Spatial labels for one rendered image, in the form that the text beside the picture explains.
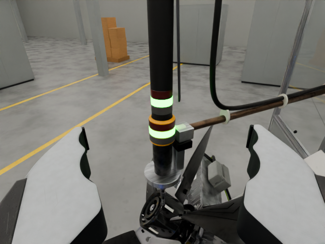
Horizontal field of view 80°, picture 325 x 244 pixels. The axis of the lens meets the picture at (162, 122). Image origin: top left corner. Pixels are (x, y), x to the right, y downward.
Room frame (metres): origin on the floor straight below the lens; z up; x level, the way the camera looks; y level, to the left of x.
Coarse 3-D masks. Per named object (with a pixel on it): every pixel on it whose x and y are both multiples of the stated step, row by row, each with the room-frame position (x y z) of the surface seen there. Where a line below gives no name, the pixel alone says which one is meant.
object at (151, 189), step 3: (147, 183) 0.66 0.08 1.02; (147, 186) 0.65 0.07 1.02; (150, 186) 0.58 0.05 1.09; (150, 189) 0.58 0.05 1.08; (153, 189) 0.53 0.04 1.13; (156, 189) 0.50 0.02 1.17; (150, 192) 0.58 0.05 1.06; (153, 192) 0.53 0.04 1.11; (147, 195) 0.62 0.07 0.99; (150, 195) 0.58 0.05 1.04; (147, 198) 0.61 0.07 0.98
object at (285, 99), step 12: (216, 0) 0.32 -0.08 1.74; (216, 12) 0.31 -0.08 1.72; (216, 24) 0.31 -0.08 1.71; (216, 36) 0.31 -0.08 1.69; (216, 48) 0.31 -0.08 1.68; (324, 84) 0.49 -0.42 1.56; (216, 96) 0.32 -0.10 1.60; (288, 96) 0.41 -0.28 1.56; (228, 108) 0.33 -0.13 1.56; (240, 108) 0.35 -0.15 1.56; (228, 120) 0.33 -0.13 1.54
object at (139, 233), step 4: (140, 228) 0.38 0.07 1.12; (136, 232) 0.38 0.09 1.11; (140, 232) 0.37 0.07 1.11; (144, 232) 0.37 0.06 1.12; (148, 232) 0.36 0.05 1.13; (140, 236) 0.36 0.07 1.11; (144, 236) 0.36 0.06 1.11; (148, 236) 0.36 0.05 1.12; (152, 236) 0.35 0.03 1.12; (140, 240) 0.36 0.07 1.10; (144, 240) 0.35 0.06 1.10
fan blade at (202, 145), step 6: (210, 126) 0.53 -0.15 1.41; (210, 132) 0.63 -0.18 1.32; (204, 138) 0.53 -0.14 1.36; (198, 144) 0.50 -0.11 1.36; (204, 144) 0.57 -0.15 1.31; (198, 150) 0.52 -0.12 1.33; (204, 150) 0.60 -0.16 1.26; (192, 156) 0.48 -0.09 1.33; (198, 156) 0.54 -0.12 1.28; (192, 162) 0.50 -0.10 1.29; (198, 162) 0.55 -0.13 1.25; (186, 168) 0.46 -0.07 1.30; (192, 168) 0.50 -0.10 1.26; (186, 174) 0.47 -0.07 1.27; (192, 174) 0.50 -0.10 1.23; (192, 180) 0.50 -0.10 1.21
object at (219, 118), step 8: (296, 96) 0.43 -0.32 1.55; (304, 96) 0.43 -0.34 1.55; (312, 96) 0.45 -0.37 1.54; (272, 104) 0.39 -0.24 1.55; (280, 104) 0.40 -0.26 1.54; (232, 112) 0.35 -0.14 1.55; (240, 112) 0.35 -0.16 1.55; (248, 112) 0.36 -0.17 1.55; (256, 112) 0.37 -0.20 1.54; (208, 120) 0.32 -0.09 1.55; (216, 120) 0.32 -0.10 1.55; (224, 120) 0.33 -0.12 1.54; (200, 128) 0.31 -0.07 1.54
